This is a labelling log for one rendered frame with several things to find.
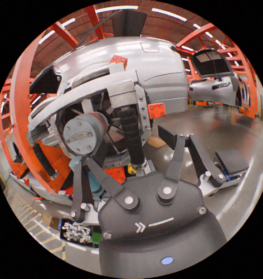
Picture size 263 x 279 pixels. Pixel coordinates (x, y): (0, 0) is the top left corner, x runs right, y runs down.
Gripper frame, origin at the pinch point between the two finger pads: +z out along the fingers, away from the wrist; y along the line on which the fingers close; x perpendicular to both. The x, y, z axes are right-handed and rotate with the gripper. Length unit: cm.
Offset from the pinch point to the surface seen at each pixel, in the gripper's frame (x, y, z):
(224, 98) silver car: 7, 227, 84
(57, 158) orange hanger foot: -14, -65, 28
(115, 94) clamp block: 9.6, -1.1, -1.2
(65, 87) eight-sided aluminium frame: 25.9, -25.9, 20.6
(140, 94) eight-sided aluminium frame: 10.8, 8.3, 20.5
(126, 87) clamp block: 10.4, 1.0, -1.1
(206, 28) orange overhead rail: 240, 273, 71
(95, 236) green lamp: -17.0, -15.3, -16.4
